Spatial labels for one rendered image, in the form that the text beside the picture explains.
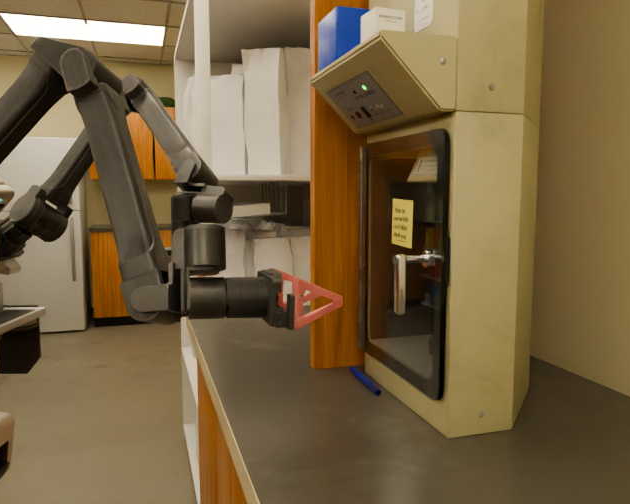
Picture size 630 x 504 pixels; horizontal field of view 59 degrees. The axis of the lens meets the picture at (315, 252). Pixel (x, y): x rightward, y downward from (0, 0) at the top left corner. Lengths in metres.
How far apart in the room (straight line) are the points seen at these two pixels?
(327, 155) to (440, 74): 0.38
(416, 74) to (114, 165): 0.45
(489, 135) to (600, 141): 0.42
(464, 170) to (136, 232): 0.47
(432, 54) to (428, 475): 0.55
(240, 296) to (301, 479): 0.25
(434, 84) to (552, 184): 0.58
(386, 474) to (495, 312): 0.28
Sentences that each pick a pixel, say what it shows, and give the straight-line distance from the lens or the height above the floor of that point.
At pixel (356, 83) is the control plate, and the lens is 0.93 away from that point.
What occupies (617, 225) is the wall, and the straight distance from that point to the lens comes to 1.19.
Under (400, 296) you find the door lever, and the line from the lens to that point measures 0.83.
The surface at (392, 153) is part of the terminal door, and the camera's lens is 0.96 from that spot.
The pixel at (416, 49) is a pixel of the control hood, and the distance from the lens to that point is 0.80.
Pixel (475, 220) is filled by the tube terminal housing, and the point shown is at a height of 1.26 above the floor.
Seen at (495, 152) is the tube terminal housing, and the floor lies 1.36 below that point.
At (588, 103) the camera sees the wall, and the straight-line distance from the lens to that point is 1.26.
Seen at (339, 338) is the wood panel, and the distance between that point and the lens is 1.17.
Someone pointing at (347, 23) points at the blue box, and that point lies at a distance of 0.99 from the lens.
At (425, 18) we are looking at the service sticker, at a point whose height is 1.56.
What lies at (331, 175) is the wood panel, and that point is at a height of 1.33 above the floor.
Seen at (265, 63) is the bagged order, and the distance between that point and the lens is 2.07.
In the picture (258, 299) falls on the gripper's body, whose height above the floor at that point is 1.15.
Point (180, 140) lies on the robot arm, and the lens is 1.25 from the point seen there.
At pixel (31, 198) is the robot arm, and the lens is 1.45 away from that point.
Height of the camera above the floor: 1.30
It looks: 6 degrees down
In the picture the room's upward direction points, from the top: straight up
